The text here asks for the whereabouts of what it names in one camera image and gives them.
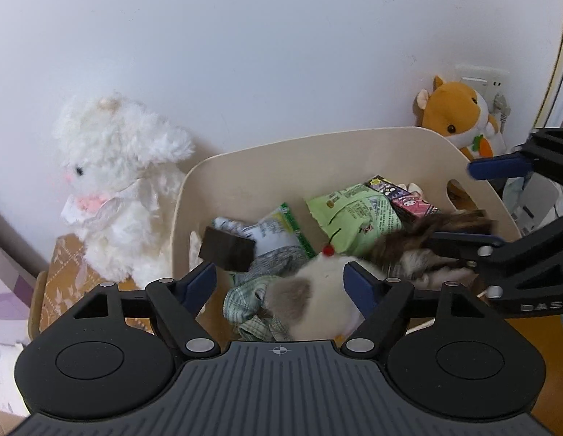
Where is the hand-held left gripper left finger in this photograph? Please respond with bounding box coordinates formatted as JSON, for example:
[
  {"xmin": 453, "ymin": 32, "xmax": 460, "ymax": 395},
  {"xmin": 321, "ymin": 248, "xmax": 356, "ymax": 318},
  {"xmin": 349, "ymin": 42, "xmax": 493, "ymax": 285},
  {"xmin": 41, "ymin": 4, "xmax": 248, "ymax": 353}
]
[{"xmin": 72, "ymin": 262, "xmax": 221, "ymax": 359}]

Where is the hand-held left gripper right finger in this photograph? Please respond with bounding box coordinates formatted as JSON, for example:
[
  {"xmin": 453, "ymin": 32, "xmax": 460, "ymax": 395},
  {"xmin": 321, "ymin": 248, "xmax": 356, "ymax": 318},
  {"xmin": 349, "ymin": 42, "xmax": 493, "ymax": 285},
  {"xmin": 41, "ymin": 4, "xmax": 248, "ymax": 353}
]
[{"xmin": 340, "ymin": 261, "xmax": 491, "ymax": 357}]

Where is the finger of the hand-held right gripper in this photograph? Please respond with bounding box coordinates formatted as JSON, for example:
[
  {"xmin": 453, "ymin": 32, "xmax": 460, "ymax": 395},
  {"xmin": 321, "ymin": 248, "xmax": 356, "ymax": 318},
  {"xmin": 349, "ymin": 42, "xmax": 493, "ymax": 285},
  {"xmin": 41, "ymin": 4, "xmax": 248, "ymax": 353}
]
[
  {"xmin": 429, "ymin": 209, "xmax": 563, "ymax": 279},
  {"xmin": 467, "ymin": 127, "xmax": 563, "ymax": 187}
]

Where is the dark brown furry hair accessory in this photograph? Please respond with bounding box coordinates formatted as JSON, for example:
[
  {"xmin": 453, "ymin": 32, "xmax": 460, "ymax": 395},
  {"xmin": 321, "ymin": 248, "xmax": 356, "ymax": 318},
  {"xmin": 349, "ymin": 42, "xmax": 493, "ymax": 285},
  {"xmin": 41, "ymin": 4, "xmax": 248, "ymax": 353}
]
[{"xmin": 369, "ymin": 209, "xmax": 498, "ymax": 280}]

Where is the small dark brown box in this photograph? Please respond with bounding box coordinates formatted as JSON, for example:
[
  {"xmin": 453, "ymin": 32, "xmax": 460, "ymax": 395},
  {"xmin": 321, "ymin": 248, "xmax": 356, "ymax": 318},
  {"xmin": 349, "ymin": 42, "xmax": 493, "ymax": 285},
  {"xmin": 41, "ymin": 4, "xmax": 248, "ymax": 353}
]
[{"xmin": 198, "ymin": 226, "xmax": 256, "ymax": 272}]

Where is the beige plush toy green hat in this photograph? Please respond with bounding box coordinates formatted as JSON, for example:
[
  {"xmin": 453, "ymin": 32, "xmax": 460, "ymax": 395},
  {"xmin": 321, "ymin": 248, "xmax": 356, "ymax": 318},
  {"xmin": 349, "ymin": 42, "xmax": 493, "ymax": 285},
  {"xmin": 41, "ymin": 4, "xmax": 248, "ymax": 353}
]
[{"xmin": 224, "ymin": 235, "xmax": 387, "ymax": 342}]

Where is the purple pink candy packet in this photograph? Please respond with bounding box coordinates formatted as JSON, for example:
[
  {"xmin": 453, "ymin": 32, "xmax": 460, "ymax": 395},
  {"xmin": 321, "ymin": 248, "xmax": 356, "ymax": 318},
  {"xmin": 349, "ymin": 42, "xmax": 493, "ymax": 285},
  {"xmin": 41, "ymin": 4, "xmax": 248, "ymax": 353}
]
[{"xmin": 364, "ymin": 174, "xmax": 442, "ymax": 222}]

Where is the light green snack packet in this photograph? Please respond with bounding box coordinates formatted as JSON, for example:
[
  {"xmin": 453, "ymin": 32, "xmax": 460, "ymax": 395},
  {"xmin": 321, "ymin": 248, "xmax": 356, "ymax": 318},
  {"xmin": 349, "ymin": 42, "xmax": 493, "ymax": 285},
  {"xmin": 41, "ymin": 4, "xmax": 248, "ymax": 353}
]
[{"xmin": 306, "ymin": 183, "xmax": 405, "ymax": 256}]

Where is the green white snack packet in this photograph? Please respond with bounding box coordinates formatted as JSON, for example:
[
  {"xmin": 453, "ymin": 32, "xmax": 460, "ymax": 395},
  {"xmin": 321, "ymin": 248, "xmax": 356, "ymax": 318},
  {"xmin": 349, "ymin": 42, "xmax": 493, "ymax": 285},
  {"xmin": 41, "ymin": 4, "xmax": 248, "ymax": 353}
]
[{"xmin": 212, "ymin": 203, "xmax": 317, "ymax": 283}]

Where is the beige storage box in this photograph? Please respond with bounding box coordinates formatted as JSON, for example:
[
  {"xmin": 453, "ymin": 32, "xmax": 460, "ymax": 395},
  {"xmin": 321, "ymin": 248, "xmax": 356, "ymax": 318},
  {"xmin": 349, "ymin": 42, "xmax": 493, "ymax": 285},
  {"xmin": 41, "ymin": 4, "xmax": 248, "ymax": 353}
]
[{"xmin": 171, "ymin": 126, "xmax": 524, "ymax": 342}]

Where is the orange hamster plush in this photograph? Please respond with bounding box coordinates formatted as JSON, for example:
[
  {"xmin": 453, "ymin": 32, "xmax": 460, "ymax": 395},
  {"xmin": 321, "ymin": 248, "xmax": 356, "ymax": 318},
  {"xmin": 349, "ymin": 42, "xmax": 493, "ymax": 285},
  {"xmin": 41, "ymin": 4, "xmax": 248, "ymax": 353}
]
[{"xmin": 414, "ymin": 75, "xmax": 508, "ymax": 163}]

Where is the white plush rabbit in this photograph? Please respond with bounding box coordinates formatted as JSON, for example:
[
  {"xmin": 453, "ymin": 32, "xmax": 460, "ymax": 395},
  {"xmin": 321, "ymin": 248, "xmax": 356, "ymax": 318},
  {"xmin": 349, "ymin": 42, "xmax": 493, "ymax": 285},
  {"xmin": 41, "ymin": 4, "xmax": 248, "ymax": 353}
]
[{"xmin": 51, "ymin": 92, "xmax": 197, "ymax": 290}]

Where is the floral patterned cloth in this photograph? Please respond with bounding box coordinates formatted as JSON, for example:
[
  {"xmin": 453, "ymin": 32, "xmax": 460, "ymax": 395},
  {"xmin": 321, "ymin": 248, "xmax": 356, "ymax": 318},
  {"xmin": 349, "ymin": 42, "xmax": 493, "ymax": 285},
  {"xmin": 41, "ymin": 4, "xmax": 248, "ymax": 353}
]
[{"xmin": 40, "ymin": 234, "xmax": 152, "ymax": 333}]

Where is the white wall socket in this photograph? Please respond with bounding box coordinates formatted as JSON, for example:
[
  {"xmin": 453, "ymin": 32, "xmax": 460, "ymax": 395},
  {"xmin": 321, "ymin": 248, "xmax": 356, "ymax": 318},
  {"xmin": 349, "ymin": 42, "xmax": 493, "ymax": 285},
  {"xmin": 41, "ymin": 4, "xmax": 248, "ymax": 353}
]
[{"xmin": 454, "ymin": 64, "xmax": 512, "ymax": 133}]

